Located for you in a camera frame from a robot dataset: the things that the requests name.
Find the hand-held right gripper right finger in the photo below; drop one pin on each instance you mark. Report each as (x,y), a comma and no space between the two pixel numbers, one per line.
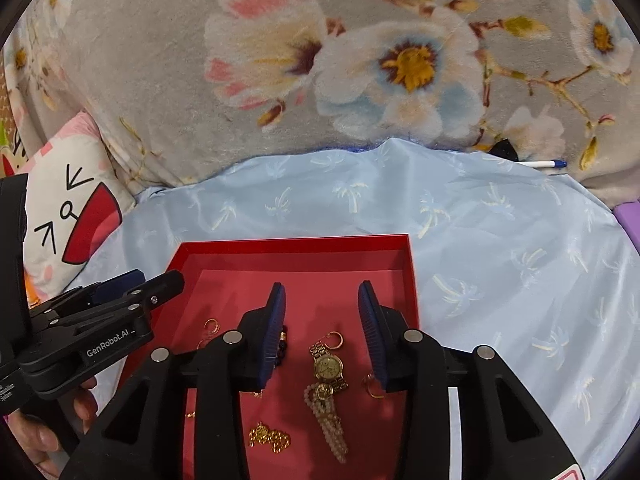
(372,340)

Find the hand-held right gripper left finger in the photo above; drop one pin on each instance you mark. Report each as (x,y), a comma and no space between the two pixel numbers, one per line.
(272,340)

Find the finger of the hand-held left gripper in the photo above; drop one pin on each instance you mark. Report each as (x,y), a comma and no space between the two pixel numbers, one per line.
(165,285)
(125,280)

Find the gold ear cuff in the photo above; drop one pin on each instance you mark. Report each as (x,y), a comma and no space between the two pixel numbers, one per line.
(340,342)

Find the gold wristwatch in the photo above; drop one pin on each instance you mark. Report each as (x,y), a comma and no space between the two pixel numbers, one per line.
(327,366)

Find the red cardboard box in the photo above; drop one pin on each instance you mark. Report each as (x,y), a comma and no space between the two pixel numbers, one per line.
(300,270)

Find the person's left hand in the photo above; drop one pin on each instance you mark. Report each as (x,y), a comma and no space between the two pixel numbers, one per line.
(37,440)

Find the cartoon face pillow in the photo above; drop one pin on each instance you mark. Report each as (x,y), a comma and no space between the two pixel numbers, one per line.
(75,220)

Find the light blue palm-print cloth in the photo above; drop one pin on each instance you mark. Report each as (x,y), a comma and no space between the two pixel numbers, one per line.
(500,260)

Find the colourful cartoon sheet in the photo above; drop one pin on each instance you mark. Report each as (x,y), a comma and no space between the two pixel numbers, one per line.
(7,135)

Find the grey floral blanket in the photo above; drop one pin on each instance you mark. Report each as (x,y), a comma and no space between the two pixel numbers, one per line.
(150,60)

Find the white pen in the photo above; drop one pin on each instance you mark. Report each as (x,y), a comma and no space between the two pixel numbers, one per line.
(542,163)

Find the purple box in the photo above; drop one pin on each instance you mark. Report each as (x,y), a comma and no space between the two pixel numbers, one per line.
(629,220)

